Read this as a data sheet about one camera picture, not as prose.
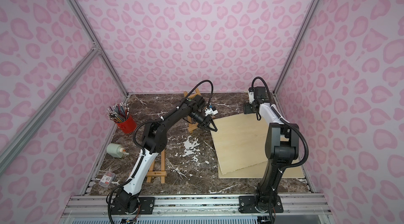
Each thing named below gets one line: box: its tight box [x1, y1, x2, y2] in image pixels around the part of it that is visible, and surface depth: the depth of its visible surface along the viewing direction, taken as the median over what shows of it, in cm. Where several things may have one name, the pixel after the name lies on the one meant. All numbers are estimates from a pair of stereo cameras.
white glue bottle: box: [106, 143, 130, 159], surface depth 86 cm
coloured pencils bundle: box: [106, 102, 130, 124], surface depth 94 cm
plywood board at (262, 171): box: [217, 156, 305, 179], surface depth 84 cm
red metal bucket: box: [115, 115, 138, 134], surface depth 96 cm
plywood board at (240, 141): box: [210, 113, 270, 175], surface depth 89 cm
